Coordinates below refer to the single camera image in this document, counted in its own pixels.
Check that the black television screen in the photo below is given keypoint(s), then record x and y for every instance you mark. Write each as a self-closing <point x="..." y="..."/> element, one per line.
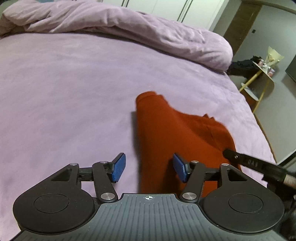
<point x="291" y="69"/>

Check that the purple bed sheet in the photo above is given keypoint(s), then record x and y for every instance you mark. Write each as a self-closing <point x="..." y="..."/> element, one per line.
<point x="70" y="98"/>

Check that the purple rolled duvet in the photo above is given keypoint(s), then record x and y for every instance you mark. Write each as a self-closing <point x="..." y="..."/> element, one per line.
<point x="197" y="45"/>

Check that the white wardrobe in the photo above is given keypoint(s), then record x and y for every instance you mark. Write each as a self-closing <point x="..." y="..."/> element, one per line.
<point x="194" y="13"/>

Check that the cream flower bouquet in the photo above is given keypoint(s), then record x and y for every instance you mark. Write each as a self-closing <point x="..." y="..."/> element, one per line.
<point x="271" y="61"/>

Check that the black clothes pile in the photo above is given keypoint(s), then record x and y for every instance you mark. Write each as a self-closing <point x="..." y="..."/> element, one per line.
<point x="245" y="68"/>

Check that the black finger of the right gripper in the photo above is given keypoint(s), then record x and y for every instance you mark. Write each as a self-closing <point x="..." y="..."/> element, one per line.
<point x="271" y="172"/>

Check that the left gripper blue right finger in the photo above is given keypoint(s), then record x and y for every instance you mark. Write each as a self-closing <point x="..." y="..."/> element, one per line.
<point x="181" y="167"/>

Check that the dark wooden door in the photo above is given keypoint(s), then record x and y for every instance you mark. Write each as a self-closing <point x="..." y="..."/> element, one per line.
<point x="241" y="24"/>

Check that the red knit sweater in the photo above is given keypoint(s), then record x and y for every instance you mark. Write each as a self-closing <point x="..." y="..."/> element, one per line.
<point x="163" y="131"/>

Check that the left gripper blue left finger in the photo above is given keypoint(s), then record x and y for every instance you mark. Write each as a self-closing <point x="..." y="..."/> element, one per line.
<point x="117" y="167"/>

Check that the yellow-legged side table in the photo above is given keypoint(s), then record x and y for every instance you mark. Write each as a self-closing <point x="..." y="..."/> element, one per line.
<point x="259" y="84"/>

